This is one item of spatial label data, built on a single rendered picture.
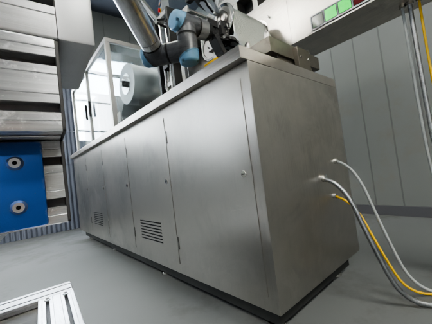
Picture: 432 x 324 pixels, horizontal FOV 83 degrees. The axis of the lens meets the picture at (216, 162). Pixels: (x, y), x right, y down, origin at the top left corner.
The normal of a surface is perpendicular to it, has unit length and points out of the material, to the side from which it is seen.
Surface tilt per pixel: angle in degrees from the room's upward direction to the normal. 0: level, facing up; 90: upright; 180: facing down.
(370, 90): 90
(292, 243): 90
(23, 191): 90
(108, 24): 90
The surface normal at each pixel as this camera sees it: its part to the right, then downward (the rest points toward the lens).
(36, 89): 0.58, -0.11
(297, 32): -0.75, 0.07
